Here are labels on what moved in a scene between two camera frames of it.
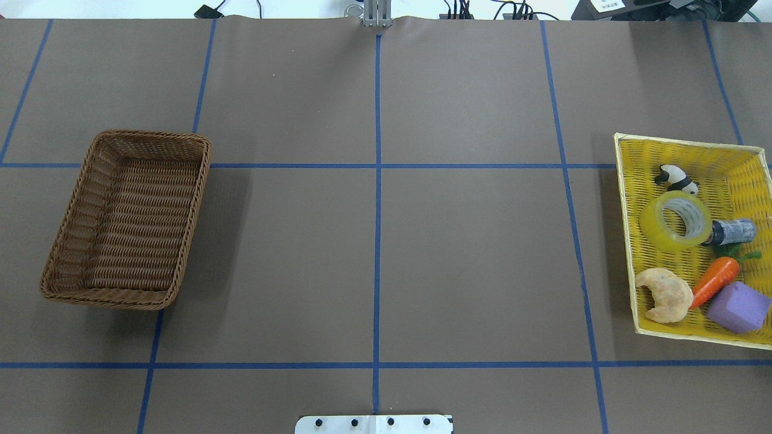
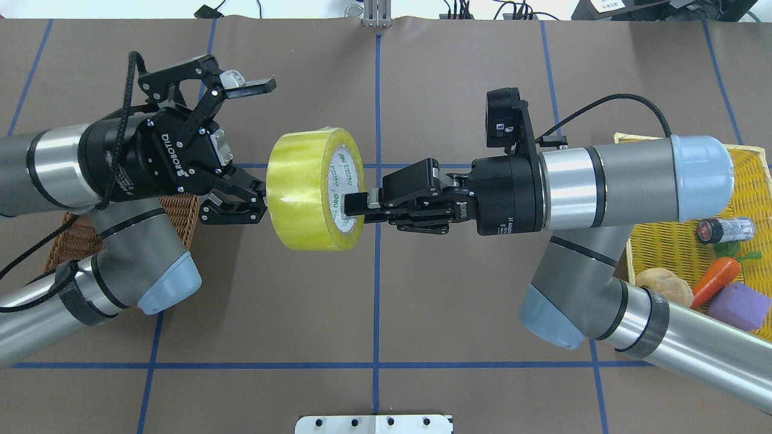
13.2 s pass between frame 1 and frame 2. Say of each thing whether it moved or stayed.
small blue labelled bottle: stayed
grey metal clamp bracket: stayed
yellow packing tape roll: moved
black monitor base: stayed
